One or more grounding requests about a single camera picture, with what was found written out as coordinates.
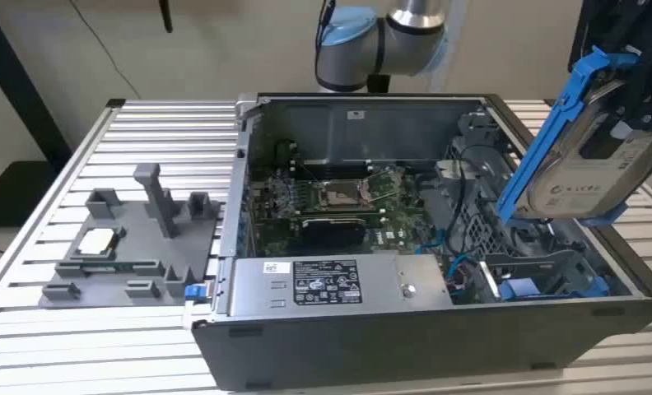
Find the hard disk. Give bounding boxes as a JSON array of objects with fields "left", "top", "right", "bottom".
[{"left": 494, "top": 44, "right": 652, "bottom": 230}]

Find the metal disk bay cage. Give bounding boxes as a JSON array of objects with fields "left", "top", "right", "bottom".
[{"left": 418, "top": 135, "right": 598, "bottom": 305}]

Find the blue disk carrier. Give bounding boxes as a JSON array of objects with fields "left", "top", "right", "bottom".
[{"left": 498, "top": 274, "right": 610, "bottom": 300}]

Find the black RAM slot bank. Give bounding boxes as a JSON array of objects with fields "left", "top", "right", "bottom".
[{"left": 290, "top": 159, "right": 374, "bottom": 179}]

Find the metal socket cover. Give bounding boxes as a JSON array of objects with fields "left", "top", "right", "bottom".
[{"left": 363, "top": 170, "right": 405, "bottom": 201}]

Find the green motherboard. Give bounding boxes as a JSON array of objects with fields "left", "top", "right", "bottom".
[{"left": 246, "top": 162, "right": 442, "bottom": 257}]

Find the CPU socket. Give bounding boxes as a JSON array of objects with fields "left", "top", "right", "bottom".
[{"left": 317, "top": 179, "right": 369, "bottom": 207}]

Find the thin locking lever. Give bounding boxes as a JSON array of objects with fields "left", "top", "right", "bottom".
[{"left": 295, "top": 161, "right": 326, "bottom": 185}]

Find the black graphics card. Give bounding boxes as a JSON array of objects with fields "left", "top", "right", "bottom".
[{"left": 299, "top": 216, "right": 369, "bottom": 249}]

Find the silver power supply unit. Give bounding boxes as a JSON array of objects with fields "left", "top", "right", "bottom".
[{"left": 226, "top": 253, "right": 452, "bottom": 318}]

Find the black antenna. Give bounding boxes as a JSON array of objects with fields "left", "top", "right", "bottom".
[{"left": 157, "top": 0, "right": 174, "bottom": 33}]

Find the dark grey PC case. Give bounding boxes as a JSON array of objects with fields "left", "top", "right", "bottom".
[{"left": 181, "top": 91, "right": 652, "bottom": 392}]

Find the grey parts rack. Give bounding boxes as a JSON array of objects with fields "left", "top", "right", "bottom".
[{"left": 38, "top": 163, "right": 222, "bottom": 309}]

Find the silver CPU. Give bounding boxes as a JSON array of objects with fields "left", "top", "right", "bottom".
[{"left": 77, "top": 229, "right": 117, "bottom": 255}]

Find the black flat base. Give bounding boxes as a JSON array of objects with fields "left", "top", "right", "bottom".
[{"left": 0, "top": 160, "right": 58, "bottom": 227}]

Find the long black wire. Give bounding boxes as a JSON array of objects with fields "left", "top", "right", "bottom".
[{"left": 446, "top": 143, "right": 525, "bottom": 254}]

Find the black arm joint cable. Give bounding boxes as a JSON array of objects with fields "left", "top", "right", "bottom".
[{"left": 314, "top": 0, "right": 335, "bottom": 54}]

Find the blue wire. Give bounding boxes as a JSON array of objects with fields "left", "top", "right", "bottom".
[{"left": 417, "top": 239, "right": 470, "bottom": 285}]

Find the thin dark wall cable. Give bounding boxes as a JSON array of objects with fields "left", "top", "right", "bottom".
[{"left": 71, "top": 0, "right": 143, "bottom": 100}]

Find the black upright post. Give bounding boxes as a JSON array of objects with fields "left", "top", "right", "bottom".
[{"left": 0, "top": 0, "right": 74, "bottom": 168}]

